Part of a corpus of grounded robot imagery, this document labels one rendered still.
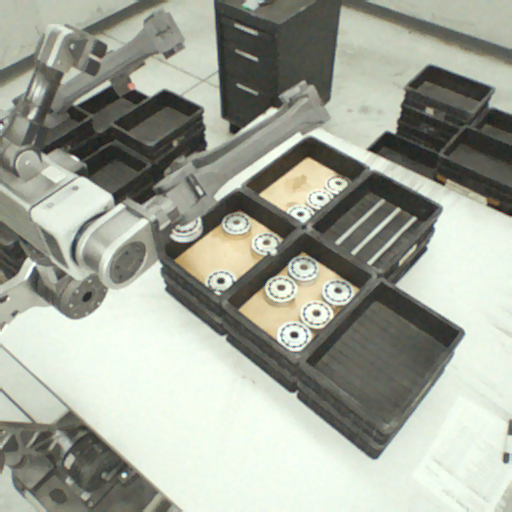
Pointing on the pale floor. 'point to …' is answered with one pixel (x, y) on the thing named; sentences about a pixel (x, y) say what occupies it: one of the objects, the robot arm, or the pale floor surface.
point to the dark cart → (272, 53)
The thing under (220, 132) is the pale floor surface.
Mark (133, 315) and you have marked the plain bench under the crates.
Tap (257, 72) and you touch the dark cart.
